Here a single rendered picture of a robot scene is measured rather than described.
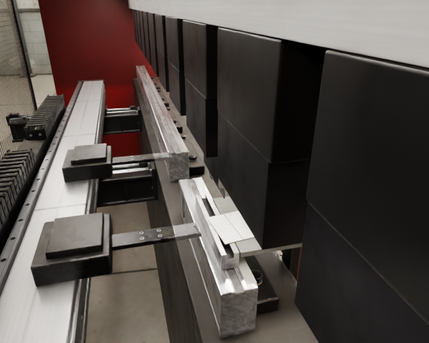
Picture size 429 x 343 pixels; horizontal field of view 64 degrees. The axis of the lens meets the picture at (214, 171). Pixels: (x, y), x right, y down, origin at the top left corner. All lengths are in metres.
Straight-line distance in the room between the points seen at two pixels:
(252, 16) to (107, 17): 2.40
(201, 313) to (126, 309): 1.26
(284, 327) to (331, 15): 0.54
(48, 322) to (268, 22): 0.45
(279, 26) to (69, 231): 0.47
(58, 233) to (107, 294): 1.41
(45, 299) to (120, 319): 1.30
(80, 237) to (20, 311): 0.12
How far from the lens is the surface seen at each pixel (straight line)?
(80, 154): 0.90
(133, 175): 1.20
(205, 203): 0.71
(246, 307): 0.58
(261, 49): 0.26
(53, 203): 0.80
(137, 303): 1.91
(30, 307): 0.57
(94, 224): 0.61
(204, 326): 0.63
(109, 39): 2.67
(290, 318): 0.66
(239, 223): 0.64
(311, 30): 0.20
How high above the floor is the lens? 1.36
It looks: 26 degrees down
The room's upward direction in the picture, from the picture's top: straight up
